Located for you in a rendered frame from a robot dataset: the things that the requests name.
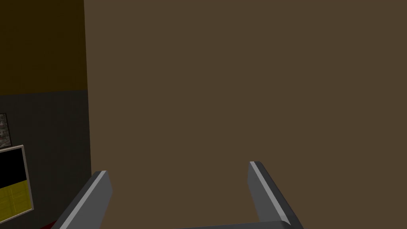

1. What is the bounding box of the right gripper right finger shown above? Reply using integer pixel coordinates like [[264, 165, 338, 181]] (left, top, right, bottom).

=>
[[247, 161, 304, 229]]

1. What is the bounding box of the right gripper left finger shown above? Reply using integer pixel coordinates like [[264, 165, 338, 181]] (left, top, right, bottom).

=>
[[50, 170, 113, 229]]

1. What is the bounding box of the framed black and yellow picture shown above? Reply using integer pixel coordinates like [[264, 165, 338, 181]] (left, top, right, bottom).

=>
[[0, 144, 34, 224]]

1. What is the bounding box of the grey mottled wall picture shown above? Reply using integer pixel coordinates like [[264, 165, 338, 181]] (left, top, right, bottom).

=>
[[0, 113, 12, 149]]

